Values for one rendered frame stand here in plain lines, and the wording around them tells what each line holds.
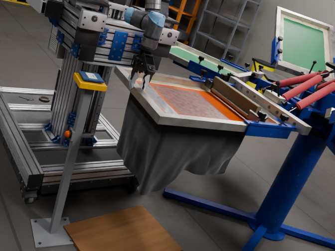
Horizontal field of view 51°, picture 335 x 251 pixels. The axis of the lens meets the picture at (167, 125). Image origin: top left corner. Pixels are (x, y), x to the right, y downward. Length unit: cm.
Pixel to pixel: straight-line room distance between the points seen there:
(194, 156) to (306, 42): 207
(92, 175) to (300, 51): 210
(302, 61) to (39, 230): 246
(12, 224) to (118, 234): 61
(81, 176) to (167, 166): 82
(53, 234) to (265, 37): 607
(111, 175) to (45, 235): 62
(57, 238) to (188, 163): 88
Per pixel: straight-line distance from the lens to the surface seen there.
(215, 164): 182
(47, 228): 220
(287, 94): 232
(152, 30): 157
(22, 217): 226
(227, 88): 199
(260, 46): 744
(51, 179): 227
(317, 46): 355
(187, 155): 170
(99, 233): 222
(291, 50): 333
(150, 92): 173
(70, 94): 240
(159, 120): 141
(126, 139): 189
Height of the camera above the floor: 150
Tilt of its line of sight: 22 degrees down
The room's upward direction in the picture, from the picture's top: 20 degrees clockwise
